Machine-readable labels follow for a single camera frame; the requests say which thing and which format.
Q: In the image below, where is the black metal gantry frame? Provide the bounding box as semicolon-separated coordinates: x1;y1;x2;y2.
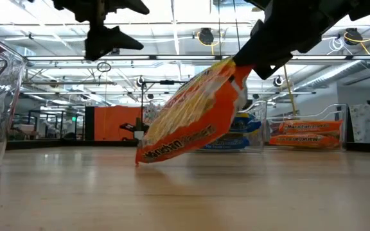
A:
141;80;192;107

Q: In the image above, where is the white patterned cloth panel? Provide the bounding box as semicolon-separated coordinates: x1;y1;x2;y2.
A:
348;103;370;144

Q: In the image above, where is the orange partition panel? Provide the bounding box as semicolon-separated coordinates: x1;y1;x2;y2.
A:
93;105;143;141

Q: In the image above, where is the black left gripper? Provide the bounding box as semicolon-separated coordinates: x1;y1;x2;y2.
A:
51;0;150;62

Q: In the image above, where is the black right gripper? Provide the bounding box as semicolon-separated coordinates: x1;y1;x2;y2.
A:
233;0;349;80

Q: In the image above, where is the yellow power cable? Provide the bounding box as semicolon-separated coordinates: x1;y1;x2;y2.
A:
283;65;298;115

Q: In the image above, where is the black metal table frame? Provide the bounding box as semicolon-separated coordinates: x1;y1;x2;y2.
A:
6;139;370;154

